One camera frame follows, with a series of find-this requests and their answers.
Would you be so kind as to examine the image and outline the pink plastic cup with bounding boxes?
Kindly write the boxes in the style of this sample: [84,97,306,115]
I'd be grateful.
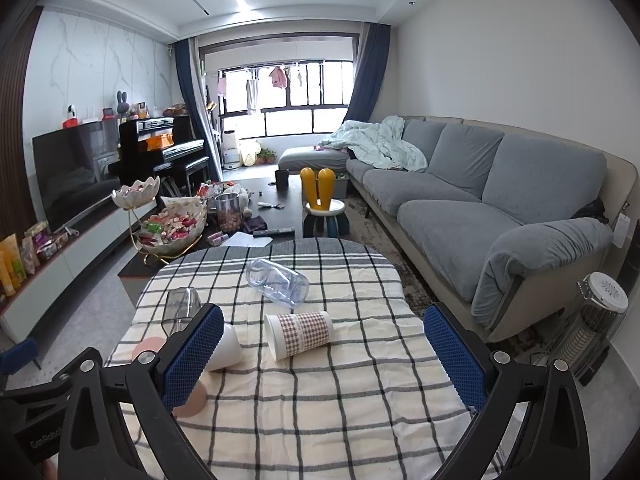
[131,336,207,418]

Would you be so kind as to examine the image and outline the white paper cup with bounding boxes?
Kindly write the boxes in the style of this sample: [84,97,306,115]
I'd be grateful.
[205,323,242,372]

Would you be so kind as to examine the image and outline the clear glass cup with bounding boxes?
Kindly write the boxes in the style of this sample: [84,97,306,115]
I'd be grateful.
[162,287,202,337]

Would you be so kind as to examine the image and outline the brown checkered paper cup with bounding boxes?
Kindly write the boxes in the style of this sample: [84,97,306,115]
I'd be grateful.
[264,311,334,361]

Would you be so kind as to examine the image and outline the clear plastic cup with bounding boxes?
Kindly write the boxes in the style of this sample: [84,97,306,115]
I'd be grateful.
[245,258,310,309]

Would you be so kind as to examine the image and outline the gripper body of left gripper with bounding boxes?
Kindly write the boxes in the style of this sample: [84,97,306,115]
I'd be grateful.
[1,373,70,479]

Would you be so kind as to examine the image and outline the electric space heater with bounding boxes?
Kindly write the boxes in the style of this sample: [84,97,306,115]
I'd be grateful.
[550,272,629,386]

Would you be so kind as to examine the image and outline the orange snack bag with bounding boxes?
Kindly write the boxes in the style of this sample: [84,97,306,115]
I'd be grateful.
[0,234,27,292]

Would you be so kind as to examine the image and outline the white tv cabinet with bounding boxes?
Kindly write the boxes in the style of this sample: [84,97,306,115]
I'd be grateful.
[1,209,134,342]

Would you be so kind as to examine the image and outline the grey sectional sofa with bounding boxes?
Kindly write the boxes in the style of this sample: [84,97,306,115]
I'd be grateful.
[279,117,638,342]

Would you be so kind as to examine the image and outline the two-tier snack bowl stand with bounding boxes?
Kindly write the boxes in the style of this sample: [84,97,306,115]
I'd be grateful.
[111,177,207,264]

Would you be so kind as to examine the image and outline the checkered tablecloth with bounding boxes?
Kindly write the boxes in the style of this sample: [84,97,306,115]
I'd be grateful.
[110,238,472,479]

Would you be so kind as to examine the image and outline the jar of nuts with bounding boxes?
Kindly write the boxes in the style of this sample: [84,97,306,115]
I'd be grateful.
[215,193,242,234]

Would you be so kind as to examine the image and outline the black coffee table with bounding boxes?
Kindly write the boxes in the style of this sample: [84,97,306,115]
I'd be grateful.
[118,176,306,306]

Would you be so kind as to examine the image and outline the black remote control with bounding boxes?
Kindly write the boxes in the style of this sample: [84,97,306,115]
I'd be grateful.
[252,228,295,238]

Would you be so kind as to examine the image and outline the black flat television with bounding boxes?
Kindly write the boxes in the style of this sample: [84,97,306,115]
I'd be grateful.
[32,119,120,231]

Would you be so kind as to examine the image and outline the black piano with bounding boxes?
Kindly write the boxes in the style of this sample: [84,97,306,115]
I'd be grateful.
[108,115,212,196]

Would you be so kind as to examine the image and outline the white air purifier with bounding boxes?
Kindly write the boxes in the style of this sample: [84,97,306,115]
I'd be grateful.
[222,130,241,167]

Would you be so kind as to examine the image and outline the yellow rabbit ear stool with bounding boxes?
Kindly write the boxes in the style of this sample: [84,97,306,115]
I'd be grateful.
[299,167,350,238]

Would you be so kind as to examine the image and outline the black mug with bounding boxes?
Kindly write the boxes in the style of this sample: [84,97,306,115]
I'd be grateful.
[274,169,290,192]

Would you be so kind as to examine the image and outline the potted green plant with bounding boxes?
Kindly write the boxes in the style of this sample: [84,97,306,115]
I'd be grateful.
[256,148,277,165]

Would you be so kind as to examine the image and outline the light green blanket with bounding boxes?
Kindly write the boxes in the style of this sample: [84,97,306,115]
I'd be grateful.
[319,116,427,172]

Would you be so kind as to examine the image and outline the blue window curtain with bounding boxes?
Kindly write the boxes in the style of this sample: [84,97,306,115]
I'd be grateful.
[344,23,392,122]

